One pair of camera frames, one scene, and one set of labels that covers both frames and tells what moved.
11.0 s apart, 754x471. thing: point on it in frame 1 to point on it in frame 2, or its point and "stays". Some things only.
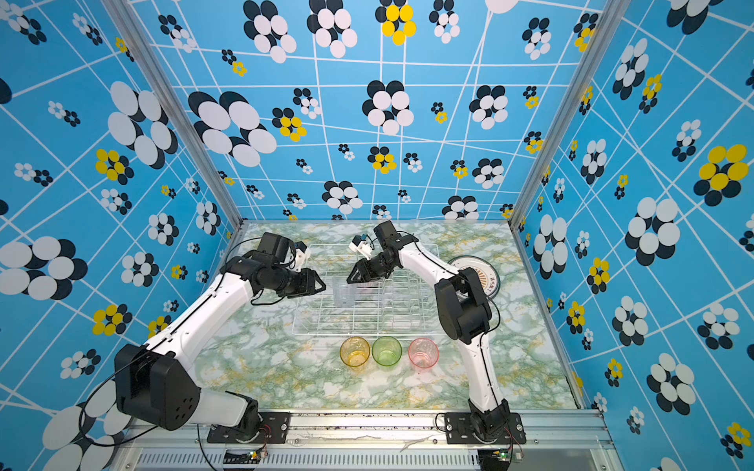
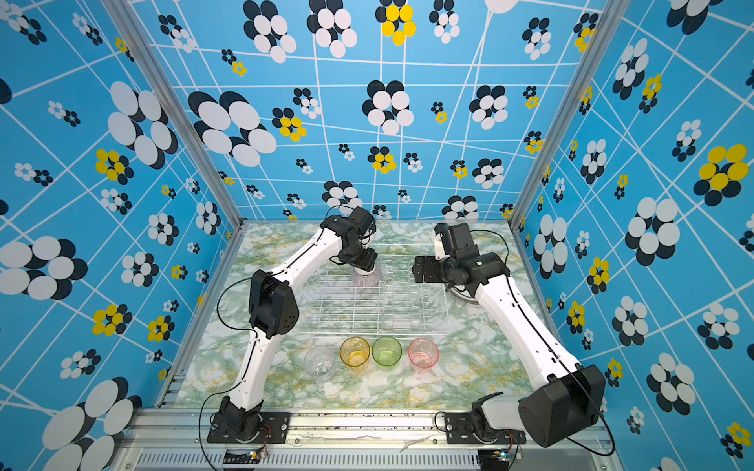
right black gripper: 364,269 to 426,264
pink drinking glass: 423,353 stays
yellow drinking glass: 354,352 stays
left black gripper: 307,283 to 369,260
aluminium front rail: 377,441 stays
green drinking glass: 387,352 stays
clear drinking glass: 344,292 to 318,360
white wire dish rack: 402,303 stays
